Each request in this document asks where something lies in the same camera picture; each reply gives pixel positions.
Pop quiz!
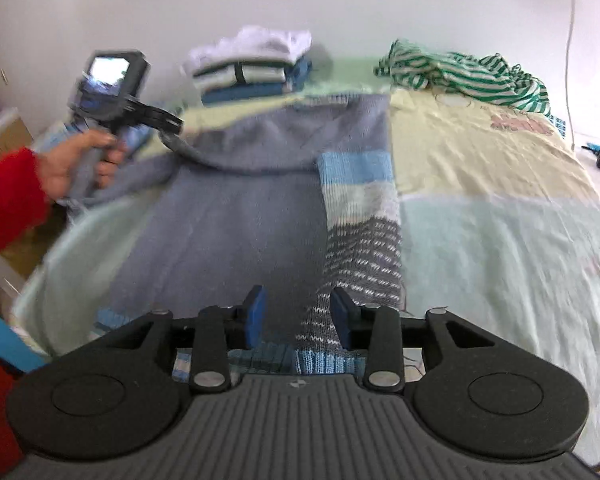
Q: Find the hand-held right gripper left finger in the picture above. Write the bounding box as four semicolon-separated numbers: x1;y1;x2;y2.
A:
100;285;268;394

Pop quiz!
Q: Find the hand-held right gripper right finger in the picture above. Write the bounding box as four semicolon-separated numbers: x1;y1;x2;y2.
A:
329;286;497;392

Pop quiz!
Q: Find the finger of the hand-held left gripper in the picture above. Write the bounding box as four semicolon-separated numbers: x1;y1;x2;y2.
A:
129;101;184;134

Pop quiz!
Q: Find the grey blue knit sweater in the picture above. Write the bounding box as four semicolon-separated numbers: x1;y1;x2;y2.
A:
70;91;407;377

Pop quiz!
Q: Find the person's left hand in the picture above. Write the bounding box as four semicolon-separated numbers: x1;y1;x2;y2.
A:
36;131;129;204

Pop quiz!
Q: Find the dark green white folded garment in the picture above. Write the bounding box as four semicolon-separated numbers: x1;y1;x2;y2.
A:
191;59;289;94

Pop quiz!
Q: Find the cardboard box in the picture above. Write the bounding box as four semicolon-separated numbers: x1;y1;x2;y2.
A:
0;109;35;169

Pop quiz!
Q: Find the white folded shirt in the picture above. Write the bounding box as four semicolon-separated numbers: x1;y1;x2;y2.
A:
181;24;314;69

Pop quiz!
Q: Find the yellow green printed bed sheet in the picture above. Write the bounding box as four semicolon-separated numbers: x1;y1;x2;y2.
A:
10;55;600;471

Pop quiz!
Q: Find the blue board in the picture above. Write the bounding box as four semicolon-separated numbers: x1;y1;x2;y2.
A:
0;299;49;374

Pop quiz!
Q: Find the green white striped shirt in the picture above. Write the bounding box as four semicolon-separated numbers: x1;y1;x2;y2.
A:
372;37;552;117

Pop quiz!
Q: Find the white bedside table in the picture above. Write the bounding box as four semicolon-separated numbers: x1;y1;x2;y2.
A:
571;131;600;211

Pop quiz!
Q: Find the blue patterned cloth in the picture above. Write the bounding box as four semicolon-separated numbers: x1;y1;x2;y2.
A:
546;111;569;137

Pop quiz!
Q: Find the white wall cable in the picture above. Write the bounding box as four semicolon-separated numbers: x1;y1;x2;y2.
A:
564;0;579;152

